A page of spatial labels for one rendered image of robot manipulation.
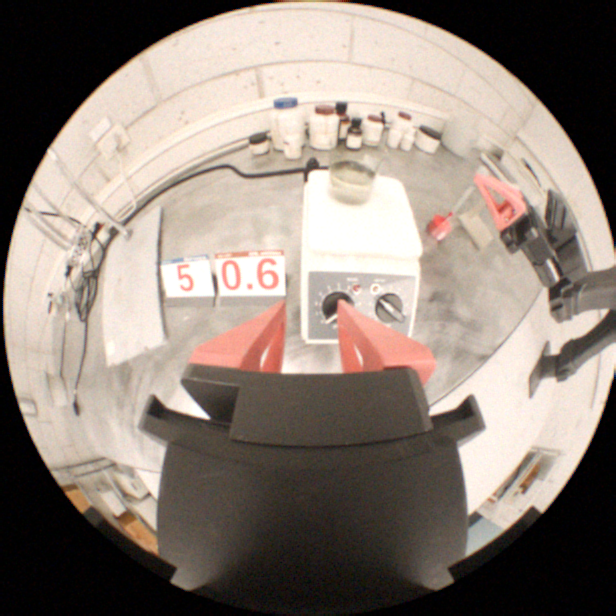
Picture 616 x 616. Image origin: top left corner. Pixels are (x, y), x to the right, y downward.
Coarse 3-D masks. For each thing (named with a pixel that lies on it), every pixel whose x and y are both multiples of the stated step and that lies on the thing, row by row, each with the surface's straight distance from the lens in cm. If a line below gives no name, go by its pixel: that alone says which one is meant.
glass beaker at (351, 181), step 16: (336, 144) 21; (352, 144) 22; (368, 144) 22; (384, 144) 21; (336, 160) 19; (352, 160) 17; (368, 160) 17; (336, 176) 20; (352, 176) 19; (368, 176) 19; (336, 192) 21; (352, 192) 20; (368, 192) 21; (352, 208) 22
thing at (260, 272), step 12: (228, 264) 26; (240, 264) 26; (252, 264) 25; (264, 264) 25; (276, 264) 25; (228, 276) 27; (240, 276) 26; (252, 276) 26; (264, 276) 26; (276, 276) 25; (228, 288) 28; (240, 288) 27; (252, 288) 26; (264, 288) 26; (276, 288) 26
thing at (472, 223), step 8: (496, 192) 44; (480, 208) 46; (464, 216) 47; (472, 216) 48; (464, 224) 45; (472, 224) 47; (480, 224) 50; (472, 232) 45; (480, 232) 48; (488, 232) 51; (480, 240) 46; (488, 240) 49; (480, 248) 45
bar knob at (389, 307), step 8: (384, 296) 22; (392, 296) 22; (376, 304) 22; (384, 304) 20; (392, 304) 22; (400, 304) 22; (376, 312) 22; (384, 312) 22; (392, 312) 21; (400, 312) 21; (384, 320) 22; (392, 320) 23; (400, 320) 22
